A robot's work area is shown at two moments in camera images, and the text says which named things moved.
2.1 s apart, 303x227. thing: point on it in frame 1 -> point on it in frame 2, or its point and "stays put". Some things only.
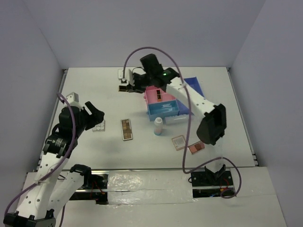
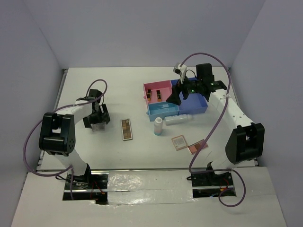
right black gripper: x=137 y=89 -> x=174 y=98
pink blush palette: x=196 y=147 stays put
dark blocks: x=159 y=98 stays put
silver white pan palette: x=99 y=127 stays put
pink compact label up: x=179 y=142 stays put
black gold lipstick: x=122 y=88 -> x=148 y=95
